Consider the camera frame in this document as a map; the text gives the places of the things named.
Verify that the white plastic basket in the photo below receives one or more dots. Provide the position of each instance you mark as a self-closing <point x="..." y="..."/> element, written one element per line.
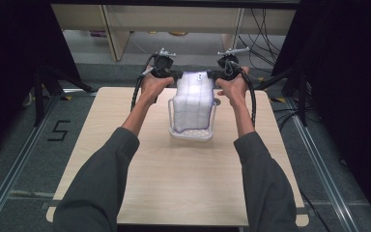
<point x="191" y="135"/>

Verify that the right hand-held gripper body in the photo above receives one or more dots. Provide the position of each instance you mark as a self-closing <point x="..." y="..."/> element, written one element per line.
<point x="229" y="69"/>

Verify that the person's right hand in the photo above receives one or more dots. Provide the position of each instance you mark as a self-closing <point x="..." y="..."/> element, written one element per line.
<point x="236" y="90"/>

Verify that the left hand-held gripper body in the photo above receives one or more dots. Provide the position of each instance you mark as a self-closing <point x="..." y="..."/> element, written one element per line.
<point x="163" y="66"/>

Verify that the white cloth with purple checks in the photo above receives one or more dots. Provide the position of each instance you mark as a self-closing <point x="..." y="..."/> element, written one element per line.
<point x="193" y="100"/>

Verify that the black curtain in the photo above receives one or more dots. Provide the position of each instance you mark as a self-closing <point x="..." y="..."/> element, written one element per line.
<point x="351" y="80"/>
<point x="16" y="58"/>

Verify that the person's left hand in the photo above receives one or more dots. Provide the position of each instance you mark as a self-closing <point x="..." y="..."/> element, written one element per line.
<point x="153" y="88"/>

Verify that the white cabinet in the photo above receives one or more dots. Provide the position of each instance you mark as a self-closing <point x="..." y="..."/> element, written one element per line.
<point x="174" y="19"/>

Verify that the black metal stand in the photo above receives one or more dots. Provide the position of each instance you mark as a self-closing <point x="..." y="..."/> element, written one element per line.
<point x="298" y="93"/>
<point x="39" y="96"/>

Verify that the metal floor rail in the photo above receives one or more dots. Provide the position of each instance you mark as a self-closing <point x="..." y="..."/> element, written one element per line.
<point x="16" y="167"/>
<point x="322" y="167"/>

